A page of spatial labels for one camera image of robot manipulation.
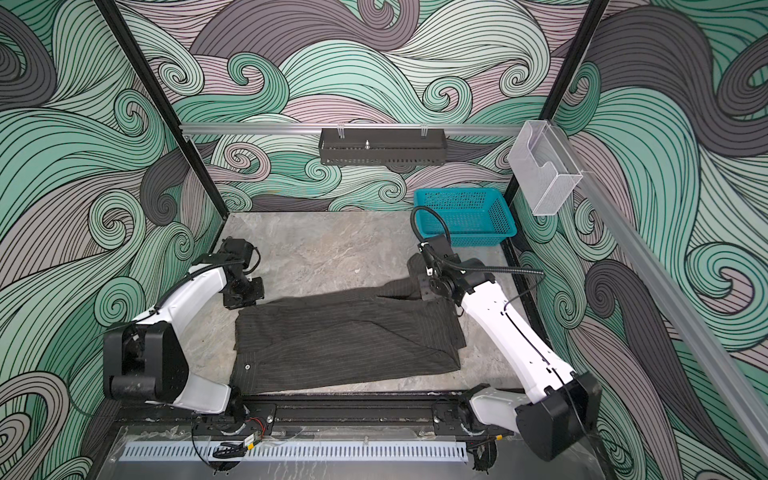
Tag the left black frame post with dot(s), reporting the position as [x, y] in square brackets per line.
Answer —
[127, 42]

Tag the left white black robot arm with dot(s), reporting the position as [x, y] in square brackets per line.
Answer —
[143, 359]

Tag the teal plastic basket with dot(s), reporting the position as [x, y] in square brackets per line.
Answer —
[475, 217]

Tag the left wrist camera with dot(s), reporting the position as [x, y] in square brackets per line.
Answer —
[238, 249]

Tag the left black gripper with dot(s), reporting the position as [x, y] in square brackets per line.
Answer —
[231, 302]

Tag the aluminium wall rail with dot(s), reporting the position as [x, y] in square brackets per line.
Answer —
[275, 128]
[738, 393]

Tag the black frame post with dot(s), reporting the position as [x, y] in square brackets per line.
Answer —
[574, 56]
[127, 42]

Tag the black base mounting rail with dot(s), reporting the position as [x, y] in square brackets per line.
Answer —
[443, 413]

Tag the right black frame post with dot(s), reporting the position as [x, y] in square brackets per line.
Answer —
[574, 56]

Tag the white slotted cable duct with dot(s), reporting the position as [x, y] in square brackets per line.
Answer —
[350, 451]

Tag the aluminium back wall rail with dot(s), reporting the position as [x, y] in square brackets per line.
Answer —
[275, 128]

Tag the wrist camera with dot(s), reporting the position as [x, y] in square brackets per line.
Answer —
[238, 249]
[436, 249]

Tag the clear plastic wall bin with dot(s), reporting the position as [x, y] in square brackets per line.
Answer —
[544, 163]

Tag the dark pinstriped long sleeve shirt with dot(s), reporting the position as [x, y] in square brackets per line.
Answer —
[352, 336]

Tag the black perforated wall tray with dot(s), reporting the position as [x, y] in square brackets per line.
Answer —
[400, 147]

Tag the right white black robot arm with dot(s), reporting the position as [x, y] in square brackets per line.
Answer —
[561, 406]

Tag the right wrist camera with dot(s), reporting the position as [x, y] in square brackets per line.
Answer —
[436, 249]

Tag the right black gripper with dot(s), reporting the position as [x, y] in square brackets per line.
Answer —
[431, 288]

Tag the aluminium right wall rail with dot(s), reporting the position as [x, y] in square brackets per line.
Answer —
[738, 393]

